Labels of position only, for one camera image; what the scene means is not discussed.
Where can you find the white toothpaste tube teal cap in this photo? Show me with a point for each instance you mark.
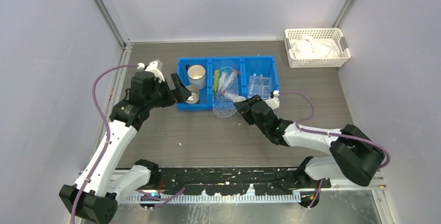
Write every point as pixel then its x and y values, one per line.
pixel 223 78

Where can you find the aluminium frame extrusion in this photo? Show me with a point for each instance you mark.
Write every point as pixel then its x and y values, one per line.
pixel 297 196

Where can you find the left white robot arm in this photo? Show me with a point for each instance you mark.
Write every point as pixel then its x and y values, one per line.
pixel 94 196

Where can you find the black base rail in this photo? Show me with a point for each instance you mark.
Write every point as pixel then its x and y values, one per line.
pixel 229 181

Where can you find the white plastic basket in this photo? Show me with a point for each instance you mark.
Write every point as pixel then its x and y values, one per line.
pixel 319 33

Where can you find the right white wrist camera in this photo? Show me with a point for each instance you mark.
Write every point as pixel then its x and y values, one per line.
pixel 273 101

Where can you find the blue three-compartment bin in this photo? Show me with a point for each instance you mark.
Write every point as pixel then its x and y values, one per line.
pixel 246 65

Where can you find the white cloth in basket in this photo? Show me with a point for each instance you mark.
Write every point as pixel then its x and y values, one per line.
pixel 308 47

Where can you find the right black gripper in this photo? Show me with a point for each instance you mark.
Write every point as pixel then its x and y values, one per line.
pixel 242 106

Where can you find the white-inside mug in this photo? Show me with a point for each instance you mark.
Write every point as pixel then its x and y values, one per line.
pixel 196 76

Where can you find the white toothpaste tube orange cap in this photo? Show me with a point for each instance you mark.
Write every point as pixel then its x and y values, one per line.
pixel 232 77

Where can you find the clear acrylic toothbrush holder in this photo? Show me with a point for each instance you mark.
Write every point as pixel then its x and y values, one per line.
pixel 259 85

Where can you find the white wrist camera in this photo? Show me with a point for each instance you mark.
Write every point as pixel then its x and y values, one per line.
pixel 273 101
pixel 154 67

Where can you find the steel cup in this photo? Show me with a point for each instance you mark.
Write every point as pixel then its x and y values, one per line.
pixel 195 95

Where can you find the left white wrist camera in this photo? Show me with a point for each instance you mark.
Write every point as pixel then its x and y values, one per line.
pixel 154 67

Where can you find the green toothpaste tube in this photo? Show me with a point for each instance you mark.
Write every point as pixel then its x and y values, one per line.
pixel 216 80

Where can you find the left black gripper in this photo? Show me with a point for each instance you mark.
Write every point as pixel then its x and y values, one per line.
pixel 180 94

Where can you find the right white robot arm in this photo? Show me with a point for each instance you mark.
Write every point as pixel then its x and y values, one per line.
pixel 350 153

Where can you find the white toothpaste tube red cap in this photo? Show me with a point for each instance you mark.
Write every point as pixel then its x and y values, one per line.
pixel 232 97

